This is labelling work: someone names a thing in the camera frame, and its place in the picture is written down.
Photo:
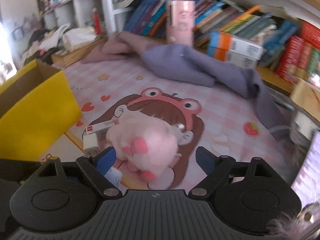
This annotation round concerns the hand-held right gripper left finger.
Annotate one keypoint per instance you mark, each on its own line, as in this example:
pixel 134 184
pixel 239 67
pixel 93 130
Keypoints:
pixel 106 158

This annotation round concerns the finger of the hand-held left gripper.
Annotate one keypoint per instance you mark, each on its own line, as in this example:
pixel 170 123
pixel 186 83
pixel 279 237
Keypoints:
pixel 22 169

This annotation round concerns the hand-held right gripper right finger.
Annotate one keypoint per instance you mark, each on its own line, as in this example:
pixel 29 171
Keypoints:
pixel 206 160

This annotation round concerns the pink plush paw toy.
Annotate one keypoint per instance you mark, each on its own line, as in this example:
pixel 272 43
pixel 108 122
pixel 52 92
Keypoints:
pixel 145 140

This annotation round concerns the yellow cardboard box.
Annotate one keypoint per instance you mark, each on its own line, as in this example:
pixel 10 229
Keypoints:
pixel 37 115

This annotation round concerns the small cream plug adapter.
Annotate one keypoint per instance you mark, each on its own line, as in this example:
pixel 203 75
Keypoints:
pixel 91 142

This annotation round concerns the small white red box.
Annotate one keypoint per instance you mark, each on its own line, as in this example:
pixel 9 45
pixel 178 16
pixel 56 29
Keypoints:
pixel 101 127

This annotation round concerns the pink checked tablecloth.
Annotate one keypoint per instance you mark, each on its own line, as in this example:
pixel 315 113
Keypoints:
pixel 225 120

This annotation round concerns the purple cloth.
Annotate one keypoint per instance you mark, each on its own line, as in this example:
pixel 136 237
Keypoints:
pixel 200 67

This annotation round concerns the orange white carton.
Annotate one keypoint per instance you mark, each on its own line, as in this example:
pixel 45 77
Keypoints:
pixel 237 42
pixel 232 56

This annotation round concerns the mauve cloth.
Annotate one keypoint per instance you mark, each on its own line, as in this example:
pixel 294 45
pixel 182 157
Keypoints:
pixel 112 47

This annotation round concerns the brown paper envelope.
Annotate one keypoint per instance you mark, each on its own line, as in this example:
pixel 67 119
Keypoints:
pixel 306 97

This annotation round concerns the white crumpled cloth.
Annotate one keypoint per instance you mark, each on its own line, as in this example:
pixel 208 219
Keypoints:
pixel 77 38

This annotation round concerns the pile of clothes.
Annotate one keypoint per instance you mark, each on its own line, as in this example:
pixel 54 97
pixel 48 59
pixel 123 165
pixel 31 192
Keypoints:
pixel 45 42

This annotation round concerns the red bottle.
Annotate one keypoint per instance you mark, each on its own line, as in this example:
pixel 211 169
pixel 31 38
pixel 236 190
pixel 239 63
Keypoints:
pixel 97 21

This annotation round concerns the pink cylindrical box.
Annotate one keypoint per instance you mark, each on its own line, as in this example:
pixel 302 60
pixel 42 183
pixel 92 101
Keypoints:
pixel 180 22

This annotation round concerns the red book set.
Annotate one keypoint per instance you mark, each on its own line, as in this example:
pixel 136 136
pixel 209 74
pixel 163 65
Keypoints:
pixel 302 55

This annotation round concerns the row of colourful books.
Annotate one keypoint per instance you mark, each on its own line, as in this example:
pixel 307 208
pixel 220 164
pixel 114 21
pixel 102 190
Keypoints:
pixel 155 15

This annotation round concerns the white shelf frame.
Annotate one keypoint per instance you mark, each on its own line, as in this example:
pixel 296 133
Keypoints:
pixel 110 5

